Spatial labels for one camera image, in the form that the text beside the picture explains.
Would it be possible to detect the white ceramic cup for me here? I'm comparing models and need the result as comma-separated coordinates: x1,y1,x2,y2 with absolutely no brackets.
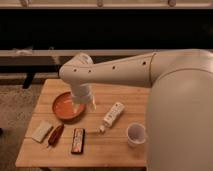
126,122,146,147

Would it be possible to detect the red sausage snack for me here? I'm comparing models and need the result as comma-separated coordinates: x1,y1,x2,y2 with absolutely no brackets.
48,124,64,146

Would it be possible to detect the orange bowl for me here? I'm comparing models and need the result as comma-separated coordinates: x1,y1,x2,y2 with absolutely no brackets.
52,92,86,120

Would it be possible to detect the grey metal rail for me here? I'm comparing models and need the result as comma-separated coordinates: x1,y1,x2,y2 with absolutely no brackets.
0,49,149,66

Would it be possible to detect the white sponge block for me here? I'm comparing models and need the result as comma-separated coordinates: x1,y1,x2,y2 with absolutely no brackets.
32,121,53,143

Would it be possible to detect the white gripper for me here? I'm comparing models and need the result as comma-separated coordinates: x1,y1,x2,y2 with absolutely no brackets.
71,84,96,111

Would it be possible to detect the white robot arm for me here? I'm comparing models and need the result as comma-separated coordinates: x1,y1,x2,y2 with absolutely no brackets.
59,49,213,171

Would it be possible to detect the wooden table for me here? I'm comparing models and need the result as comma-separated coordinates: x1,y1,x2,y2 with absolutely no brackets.
16,79,149,168

